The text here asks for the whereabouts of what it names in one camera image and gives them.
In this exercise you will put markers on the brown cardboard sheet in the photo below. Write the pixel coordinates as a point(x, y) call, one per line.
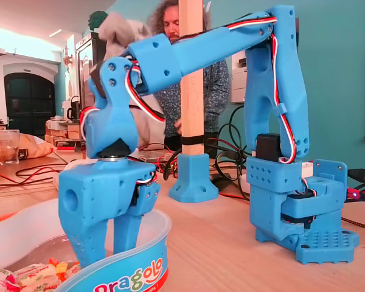
point(362, 213)

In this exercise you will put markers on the blue 3D-printed robot arm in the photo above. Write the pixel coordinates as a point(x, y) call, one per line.
point(292, 91)

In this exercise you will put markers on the dark arched double door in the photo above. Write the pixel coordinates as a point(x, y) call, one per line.
point(30, 103)

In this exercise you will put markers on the brown paper snack bag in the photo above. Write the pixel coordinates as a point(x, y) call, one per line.
point(33, 149)

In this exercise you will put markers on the clear plastic case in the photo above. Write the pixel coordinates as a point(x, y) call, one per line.
point(153, 155)

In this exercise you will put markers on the white laser printer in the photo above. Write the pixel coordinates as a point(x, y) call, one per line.
point(238, 82)

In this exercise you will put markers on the black glass-door fridge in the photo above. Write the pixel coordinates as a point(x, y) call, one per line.
point(95, 48)

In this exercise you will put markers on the person's right hand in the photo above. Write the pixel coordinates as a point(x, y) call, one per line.
point(178, 125)

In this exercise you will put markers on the blue printed post base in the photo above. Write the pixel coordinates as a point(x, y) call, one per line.
point(193, 182)

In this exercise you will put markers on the yellow wrapped fruit candy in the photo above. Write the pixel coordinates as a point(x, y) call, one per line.
point(58, 266)

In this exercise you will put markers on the black power plug adapter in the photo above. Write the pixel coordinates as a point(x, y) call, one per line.
point(360, 175)

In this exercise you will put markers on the white ceramic mug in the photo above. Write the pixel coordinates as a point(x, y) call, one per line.
point(74, 164)

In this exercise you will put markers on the light wooden base board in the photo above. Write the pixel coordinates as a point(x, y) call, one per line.
point(219, 243)

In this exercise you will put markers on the green plush figure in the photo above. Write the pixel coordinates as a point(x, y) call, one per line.
point(95, 19)

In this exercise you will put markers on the flower-shaped plastic candy tub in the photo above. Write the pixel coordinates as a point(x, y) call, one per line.
point(134, 267)

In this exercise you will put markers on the wooden camera post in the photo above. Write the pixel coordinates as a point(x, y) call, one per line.
point(192, 115)

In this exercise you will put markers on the white wrapped fruit candy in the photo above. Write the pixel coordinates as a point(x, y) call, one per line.
point(1, 279)
point(36, 273)

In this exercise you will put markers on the white power strip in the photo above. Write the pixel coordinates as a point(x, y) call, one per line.
point(308, 168)

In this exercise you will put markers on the clear drinking glass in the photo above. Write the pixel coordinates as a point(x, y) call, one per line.
point(9, 149)

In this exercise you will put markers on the motor controller board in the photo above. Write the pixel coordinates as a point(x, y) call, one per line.
point(353, 193)

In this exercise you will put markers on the flat black red box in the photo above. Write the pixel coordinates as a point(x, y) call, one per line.
point(70, 143)

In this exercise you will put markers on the black electric kettle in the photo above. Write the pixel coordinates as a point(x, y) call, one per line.
point(74, 109)

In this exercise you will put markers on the grey cloth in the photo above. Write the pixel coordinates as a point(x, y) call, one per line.
point(118, 30)

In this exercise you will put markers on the person in patterned shirt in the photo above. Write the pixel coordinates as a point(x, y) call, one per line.
point(216, 97)

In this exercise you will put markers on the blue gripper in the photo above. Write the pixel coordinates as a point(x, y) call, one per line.
point(104, 193)

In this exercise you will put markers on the ceiling light strip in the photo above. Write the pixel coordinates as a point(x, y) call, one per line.
point(56, 33)

